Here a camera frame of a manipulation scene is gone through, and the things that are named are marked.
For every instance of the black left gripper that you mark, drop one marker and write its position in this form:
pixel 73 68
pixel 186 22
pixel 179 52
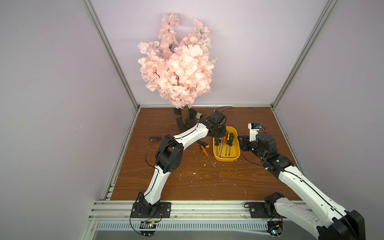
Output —
pixel 223 128

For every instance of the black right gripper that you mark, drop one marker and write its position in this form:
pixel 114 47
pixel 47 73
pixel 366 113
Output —
pixel 245 143

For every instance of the small orange black screwdriver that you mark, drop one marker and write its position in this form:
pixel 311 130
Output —
pixel 220 146

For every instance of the large orange black screwdriver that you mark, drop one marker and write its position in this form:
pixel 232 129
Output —
pixel 225 139

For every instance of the green black screwdriver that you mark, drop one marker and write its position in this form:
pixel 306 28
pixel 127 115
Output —
pixel 232 140
pixel 217 144

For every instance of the black yellow stubby screwdriver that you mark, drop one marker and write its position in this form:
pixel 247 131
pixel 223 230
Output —
pixel 154 139

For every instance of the black yellow-striped screwdriver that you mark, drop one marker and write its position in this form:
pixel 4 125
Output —
pixel 228 142

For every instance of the black screwdriver yellow cap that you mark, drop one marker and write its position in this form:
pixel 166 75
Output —
pixel 205 145

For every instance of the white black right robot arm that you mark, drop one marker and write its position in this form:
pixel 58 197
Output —
pixel 326 219

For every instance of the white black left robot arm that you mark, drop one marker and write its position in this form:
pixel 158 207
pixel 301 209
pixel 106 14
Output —
pixel 169 156

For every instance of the yellow plastic storage box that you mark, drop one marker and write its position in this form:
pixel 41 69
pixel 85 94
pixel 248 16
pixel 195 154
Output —
pixel 235 150

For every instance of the black green work glove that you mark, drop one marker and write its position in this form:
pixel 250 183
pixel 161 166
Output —
pixel 192 113

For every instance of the pink artificial blossom tree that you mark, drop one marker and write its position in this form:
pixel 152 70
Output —
pixel 179 71

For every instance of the right green circuit board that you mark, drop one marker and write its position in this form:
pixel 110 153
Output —
pixel 275 228

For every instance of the green circuit board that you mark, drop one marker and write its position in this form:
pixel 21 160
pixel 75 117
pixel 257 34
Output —
pixel 148 228
pixel 275 228

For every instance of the left green circuit board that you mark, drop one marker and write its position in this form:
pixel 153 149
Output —
pixel 148 228

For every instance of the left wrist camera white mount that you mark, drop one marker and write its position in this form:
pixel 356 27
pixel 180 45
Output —
pixel 218 117

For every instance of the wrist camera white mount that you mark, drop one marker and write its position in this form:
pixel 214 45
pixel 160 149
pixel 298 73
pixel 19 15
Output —
pixel 254 129
pixel 218 117

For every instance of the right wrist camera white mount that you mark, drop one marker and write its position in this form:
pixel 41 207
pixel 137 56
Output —
pixel 254 129

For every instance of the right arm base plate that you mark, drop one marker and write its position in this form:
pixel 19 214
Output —
pixel 262 210

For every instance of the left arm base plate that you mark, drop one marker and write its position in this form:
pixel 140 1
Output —
pixel 159 210

